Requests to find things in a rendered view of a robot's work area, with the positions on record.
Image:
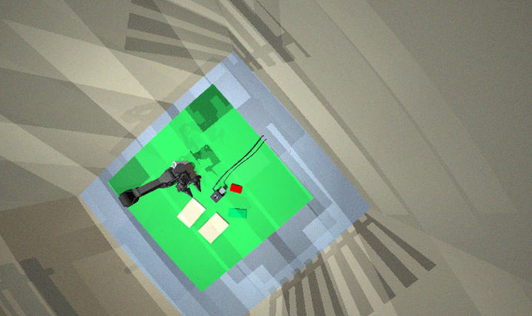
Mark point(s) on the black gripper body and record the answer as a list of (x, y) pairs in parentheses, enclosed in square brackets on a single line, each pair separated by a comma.
[(186, 175)]

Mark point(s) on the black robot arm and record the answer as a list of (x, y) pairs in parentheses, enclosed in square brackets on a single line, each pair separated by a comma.
[(166, 180)]

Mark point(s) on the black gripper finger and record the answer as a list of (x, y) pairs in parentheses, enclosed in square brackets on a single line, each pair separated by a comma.
[(188, 192), (197, 184)]

